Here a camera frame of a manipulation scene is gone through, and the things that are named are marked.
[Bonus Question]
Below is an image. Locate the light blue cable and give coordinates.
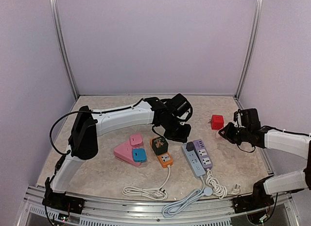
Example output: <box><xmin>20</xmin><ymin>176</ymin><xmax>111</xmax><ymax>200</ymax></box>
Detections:
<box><xmin>161</xmin><ymin>176</ymin><xmax>213</xmax><ymax>218</ymax></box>

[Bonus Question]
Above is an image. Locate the orange power strip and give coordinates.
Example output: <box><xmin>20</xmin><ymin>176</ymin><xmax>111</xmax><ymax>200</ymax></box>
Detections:
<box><xmin>157</xmin><ymin>152</ymin><xmax>173</xmax><ymax>168</ymax></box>

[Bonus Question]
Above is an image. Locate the pink triangular power socket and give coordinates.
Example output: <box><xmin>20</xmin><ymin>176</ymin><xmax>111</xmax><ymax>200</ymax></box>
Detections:
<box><xmin>114</xmin><ymin>141</ymin><xmax>141</xmax><ymax>167</ymax></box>

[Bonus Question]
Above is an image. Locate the blue charger plug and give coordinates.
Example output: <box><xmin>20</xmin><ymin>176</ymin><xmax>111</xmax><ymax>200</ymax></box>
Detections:
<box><xmin>132</xmin><ymin>148</ymin><xmax>147</xmax><ymax>163</ymax></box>

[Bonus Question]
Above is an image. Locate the red cube socket adapter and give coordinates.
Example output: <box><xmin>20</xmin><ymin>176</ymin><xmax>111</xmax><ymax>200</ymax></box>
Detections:
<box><xmin>209</xmin><ymin>115</ymin><xmax>224</xmax><ymax>130</ymax></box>

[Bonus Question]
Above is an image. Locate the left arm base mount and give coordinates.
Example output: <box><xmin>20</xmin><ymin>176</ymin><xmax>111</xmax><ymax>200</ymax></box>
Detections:
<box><xmin>42</xmin><ymin>177</ymin><xmax>85</xmax><ymax>214</ymax></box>

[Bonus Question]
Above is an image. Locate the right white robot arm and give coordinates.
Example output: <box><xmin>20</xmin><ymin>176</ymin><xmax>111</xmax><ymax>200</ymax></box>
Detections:
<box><xmin>218</xmin><ymin>122</ymin><xmax>311</xmax><ymax>209</ymax></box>

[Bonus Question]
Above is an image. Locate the purple power strip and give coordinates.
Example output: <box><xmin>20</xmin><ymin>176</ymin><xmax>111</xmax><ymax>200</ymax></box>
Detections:
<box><xmin>193</xmin><ymin>139</ymin><xmax>213</xmax><ymax>171</ymax></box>

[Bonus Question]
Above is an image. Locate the light blue power strip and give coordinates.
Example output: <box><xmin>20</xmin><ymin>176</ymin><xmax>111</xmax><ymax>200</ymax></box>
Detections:
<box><xmin>182</xmin><ymin>144</ymin><xmax>206</xmax><ymax>178</ymax></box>

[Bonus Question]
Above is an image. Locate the aluminium corner post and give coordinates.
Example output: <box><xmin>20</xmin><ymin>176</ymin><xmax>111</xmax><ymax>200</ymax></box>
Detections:
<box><xmin>235</xmin><ymin>0</ymin><xmax>263</xmax><ymax>101</ymax></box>
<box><xmin>49</xmin><ymin>0</ymin><xmax>80</xmax><ymax>100</ymax></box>

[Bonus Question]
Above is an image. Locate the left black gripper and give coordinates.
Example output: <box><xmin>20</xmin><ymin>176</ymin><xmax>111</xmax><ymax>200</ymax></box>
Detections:
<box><xmin>161</xmin><ymin>118</ymin><xmax>192</xmax><ymax>143</ymax></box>

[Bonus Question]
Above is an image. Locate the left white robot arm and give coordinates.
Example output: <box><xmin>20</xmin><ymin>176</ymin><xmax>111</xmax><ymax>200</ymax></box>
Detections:
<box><xmin>45</xmin><ymin>93</ymin><xmax>193</xmax><ymax>209</ymax></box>

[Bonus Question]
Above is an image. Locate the white cable of purple strip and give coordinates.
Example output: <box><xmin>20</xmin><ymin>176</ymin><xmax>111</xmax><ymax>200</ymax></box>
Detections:
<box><xmin>205</xmin><ymin>168</ymin><xmax>242</xmax><ymax>199</ymax></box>

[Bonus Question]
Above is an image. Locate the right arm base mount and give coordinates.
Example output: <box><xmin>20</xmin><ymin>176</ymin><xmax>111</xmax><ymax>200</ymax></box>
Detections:
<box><xmin>232</xmin><ymin>177</ymin><xmax>275</xmax><ymax>213</ymax></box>

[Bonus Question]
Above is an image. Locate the dark grey charger plug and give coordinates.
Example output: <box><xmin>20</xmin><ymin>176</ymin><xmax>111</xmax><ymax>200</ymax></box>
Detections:
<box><xmin>186</xmin><ymin>142</ymin><xmax>195</xmax><ymax>152</ymax></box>

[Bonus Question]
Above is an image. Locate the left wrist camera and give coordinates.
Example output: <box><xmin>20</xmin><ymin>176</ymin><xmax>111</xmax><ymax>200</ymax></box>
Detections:
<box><xmin>170</xmin><ymin>93</ymin><xmax>193</xmax><ymax>122</ymax></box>

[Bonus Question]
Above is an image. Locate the dark green cube adapter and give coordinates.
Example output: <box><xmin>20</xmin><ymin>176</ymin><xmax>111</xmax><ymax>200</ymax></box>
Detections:
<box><xmin>150</xmin><ymin>137</ymin><xmax>169</xmax><ymax>156</ymax></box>

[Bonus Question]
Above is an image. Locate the white cable of orange strip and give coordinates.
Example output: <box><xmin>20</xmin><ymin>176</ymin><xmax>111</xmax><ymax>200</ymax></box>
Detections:
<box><xmin>121</xmin><ymin>165</ymin><xmax>172</xmax><ymax>201</ymax></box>

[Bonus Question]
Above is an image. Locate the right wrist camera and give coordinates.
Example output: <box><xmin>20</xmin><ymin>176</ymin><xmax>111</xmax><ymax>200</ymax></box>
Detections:
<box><xmin>233</xmin><ymin>108</ymin><xmax>261</xmax><ymax>130</ymax></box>

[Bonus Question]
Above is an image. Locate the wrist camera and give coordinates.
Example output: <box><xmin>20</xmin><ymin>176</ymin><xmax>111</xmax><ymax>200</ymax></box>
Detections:
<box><xmin>233</xmin><ymin>108</ymin><xmax>261</xmax><ymax>130</ymax></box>
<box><xmin>170</xmin><ymin>93</ymin><xmax>193</xmax><ymax>122</ymax></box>

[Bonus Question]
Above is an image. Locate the right aluminium corner post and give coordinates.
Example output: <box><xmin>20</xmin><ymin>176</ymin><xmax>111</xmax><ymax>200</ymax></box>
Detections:
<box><xmin>235</xmin><ymin>0</ymin><xmax>263</xmax><ymax>101</ymax></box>

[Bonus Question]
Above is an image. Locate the aluminium front rail frame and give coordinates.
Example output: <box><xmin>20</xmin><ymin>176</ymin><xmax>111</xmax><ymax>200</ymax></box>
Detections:
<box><xmin>16</xmin><ymin>184</ymin><xmax>299</xmax><ymax>226</ymax></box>

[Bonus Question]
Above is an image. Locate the left aluminium corner post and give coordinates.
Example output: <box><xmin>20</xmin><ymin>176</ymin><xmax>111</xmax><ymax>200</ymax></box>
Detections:
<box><xmin>49</xmin><ymin>0</ymin><xmax>80</xmax><ymax>100</ymax></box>

